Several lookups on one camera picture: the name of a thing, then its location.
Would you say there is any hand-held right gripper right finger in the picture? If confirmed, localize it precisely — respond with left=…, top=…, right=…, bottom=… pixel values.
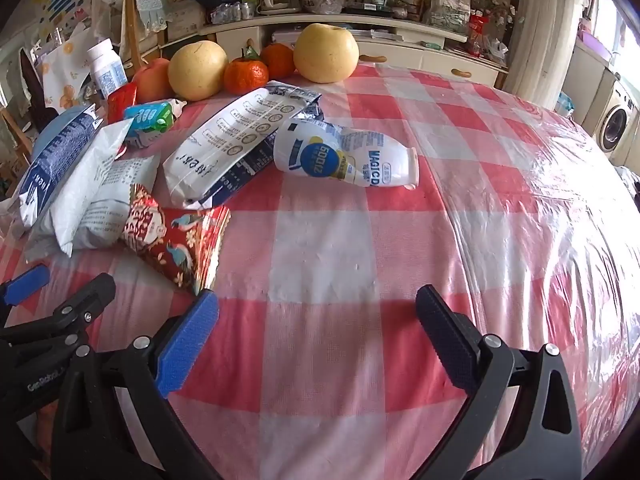
left=415, top=284, right=583, bottom=480

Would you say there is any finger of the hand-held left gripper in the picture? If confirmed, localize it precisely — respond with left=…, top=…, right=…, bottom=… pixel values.
left=0, top=264, right=52, bottom=320
left=0, top=272, right=117, bottom=347

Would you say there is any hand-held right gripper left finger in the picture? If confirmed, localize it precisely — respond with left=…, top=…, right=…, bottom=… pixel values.
left=50, top=290, right=226, bottom=480

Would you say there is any white plastic pouch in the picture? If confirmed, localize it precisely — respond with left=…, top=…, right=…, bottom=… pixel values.
left=25, top=119, right=162, bottom=259

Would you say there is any red patterned wrapper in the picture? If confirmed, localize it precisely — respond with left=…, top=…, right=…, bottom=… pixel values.
left=121, top=183, right=232, bottom=297

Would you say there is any blue white carton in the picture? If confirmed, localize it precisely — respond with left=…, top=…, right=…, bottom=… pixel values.
left=19, top=107, right=101, bottom=228

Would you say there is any small green blue carton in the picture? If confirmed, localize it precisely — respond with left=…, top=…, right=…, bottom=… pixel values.
left=122, top=99, right=188, bottom=148

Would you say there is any red drink mix packet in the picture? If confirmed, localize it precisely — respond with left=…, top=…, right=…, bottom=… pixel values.
left=106, top=82, right=138, bottom=125

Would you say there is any silver milk carton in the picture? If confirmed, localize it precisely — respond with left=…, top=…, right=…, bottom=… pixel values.
left=162, top=81, right=324, bottom=209

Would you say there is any crushed white yogurt bottle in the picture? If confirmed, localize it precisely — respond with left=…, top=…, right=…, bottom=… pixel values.
left=273, top=119, right=419, bottom=192

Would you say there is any red checked tablecloth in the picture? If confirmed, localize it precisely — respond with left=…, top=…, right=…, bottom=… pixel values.
left=0, top=62, right=640, bottom=480

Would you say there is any slim wooden chair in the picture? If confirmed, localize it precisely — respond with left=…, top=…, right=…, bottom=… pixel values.
left=0, top=105, right=31, bottom=186

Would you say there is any dark jacket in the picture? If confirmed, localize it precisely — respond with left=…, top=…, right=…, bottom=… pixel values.
left=20, top=47, right=57, bottom=128

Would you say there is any fruit printed cloth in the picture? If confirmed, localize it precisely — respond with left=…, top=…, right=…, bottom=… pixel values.
left=40, top=35, right=101, bottom=113

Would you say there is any white supplement bottle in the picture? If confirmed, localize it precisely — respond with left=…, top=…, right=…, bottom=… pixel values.
left=86, top=38, right=129, bottom=99

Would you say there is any red apple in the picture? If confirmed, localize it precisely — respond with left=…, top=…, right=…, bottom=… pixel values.
left=131, top=57, right=175, bottom=104

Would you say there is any yellow pear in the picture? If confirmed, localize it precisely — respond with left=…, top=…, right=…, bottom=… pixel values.
left=293, top=23, right=360, bottom=84
left=167, top=40, right=230, bottom=102

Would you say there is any orange mandarin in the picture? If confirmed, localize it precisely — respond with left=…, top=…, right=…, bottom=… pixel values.
left=260, top=42, right=297, bottom=80
left=223, top=49, right=270, bottom=95

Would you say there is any white washing machine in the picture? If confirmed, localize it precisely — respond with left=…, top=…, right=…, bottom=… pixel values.
left=597, top=80, right=640, bottom=156

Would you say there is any cream television cabinet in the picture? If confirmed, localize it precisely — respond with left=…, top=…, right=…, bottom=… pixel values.
left=120, top=7, right=508, bottom=88

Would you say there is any white printed cardboard box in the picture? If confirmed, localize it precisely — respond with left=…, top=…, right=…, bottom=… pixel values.
left=166, top=4, right=207, bottom=41

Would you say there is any pale lace chair cover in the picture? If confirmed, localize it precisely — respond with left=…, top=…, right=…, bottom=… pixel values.
left=127, top=0, right=168, bottom=33

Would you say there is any pack of silver cans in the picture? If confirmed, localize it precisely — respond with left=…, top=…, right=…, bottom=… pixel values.
left=210, top=1, right=258, bottom=25

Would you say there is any stack of books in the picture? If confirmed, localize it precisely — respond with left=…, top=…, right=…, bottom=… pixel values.
left=350, top=29, right=406, bottom=42

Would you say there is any red snack bag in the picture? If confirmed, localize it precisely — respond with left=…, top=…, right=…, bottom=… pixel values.
left=467, top=12, right=492, bottom=56

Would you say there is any white curtain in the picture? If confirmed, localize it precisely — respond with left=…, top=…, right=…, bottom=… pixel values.
left=505, top=0, right=596, bottom=111

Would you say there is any filled clear plastic bag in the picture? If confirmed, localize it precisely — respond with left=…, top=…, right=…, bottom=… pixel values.
left=425, top=0, right=473, bottom=36

